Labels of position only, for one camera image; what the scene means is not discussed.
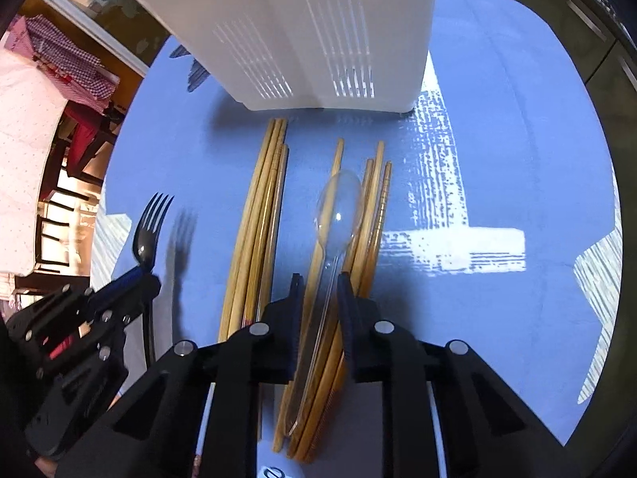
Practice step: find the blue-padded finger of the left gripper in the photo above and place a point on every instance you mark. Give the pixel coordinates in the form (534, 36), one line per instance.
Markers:
(127, 283)

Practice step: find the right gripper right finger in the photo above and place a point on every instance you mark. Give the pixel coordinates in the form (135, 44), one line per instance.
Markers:
(445, 411)

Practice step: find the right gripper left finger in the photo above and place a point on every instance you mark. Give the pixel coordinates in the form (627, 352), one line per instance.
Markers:
(195, 411)

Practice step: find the black plastic fork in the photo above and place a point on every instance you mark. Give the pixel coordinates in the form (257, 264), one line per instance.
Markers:
(145, 244)

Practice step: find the clear plastic spoon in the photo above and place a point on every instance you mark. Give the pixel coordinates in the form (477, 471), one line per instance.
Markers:
(344, 219)

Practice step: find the dark wooden chair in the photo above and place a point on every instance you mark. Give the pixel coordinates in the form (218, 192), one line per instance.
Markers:
(71, 187)

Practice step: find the wooden chopstick under spoon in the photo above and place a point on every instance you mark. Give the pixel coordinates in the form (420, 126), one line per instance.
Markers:
(311, 287)

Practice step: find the wooden chopstick right outer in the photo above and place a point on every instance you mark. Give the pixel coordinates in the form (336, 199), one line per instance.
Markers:
(378, 238)

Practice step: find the wooden chopstick right inner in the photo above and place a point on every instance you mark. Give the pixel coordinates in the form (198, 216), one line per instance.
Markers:
(332, 317)

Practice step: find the blue round tablecloth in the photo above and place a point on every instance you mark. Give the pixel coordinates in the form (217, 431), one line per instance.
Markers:
(502, 185)

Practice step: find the wooden chopstick right middle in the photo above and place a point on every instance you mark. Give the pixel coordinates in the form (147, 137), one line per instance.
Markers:
(370, 218)

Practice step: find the red checkered cloth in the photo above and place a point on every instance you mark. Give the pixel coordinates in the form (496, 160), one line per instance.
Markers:
(57, 49)

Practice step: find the white plastic utensil holder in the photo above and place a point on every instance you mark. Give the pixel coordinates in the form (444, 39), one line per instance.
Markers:
(294, 54)

